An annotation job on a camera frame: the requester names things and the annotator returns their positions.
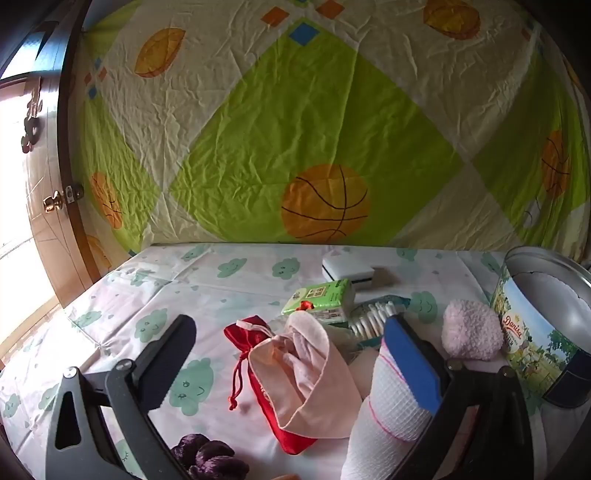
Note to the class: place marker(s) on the metal door latch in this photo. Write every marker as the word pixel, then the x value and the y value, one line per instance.
pixel 74 191

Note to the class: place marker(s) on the white mesh cloth pink edge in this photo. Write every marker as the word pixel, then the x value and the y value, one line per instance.
pixel 388 406

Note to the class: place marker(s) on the clear plastic wrapper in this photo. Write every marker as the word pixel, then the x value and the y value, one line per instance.
pixel 344 339

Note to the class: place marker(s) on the round cookie tin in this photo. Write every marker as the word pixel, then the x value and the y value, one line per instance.
pixel 521 323

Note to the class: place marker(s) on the cloud print bed sheet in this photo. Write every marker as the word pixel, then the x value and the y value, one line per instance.
pixel 138 286

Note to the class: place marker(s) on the dark door ornament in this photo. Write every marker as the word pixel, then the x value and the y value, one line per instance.
pixel 31 115

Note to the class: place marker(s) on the brown wooden door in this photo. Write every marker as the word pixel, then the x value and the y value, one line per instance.
pixel 46 235

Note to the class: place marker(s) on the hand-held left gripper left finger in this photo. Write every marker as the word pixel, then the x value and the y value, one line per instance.
pixel 171 364

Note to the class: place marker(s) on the brass door knob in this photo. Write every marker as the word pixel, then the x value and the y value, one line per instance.
pixel 54 200

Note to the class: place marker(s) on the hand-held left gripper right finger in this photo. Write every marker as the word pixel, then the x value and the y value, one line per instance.
pixel 408 357

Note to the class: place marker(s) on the cotton swab pack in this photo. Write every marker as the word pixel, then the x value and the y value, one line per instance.
pixel 369 318

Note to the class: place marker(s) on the pink fluffy sock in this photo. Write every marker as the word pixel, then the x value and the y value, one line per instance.
pixel 471 330

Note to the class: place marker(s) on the green tissue pack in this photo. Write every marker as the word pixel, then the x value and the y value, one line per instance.
pixel 318 297

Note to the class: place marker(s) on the basketball print bed sheet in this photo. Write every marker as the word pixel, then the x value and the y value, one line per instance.
pixel 323 115

